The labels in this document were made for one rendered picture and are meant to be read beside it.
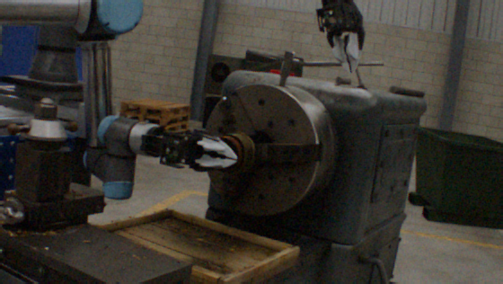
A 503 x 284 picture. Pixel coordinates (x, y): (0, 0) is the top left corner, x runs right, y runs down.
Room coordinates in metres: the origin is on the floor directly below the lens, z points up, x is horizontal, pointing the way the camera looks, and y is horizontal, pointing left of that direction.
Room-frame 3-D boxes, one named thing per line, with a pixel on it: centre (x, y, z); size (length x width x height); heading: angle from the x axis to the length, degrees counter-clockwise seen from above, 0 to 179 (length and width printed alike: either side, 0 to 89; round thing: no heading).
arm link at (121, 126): (1.35, 0.31, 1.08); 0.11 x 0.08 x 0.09; 61
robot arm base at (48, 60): (1.64, 0.61, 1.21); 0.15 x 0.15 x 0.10
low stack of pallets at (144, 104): (9.46, 1.68, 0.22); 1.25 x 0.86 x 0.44; 170
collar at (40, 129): (0.91, 0.35, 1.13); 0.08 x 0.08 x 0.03
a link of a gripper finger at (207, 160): (1.22, 0.08, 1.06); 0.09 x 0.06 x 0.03; 61
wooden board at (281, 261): (1.18, 0.10, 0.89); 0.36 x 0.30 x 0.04; 61
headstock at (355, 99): (1.78, -0.21, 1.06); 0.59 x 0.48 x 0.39; 151
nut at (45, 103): (0.91, 0.35, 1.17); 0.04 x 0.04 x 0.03
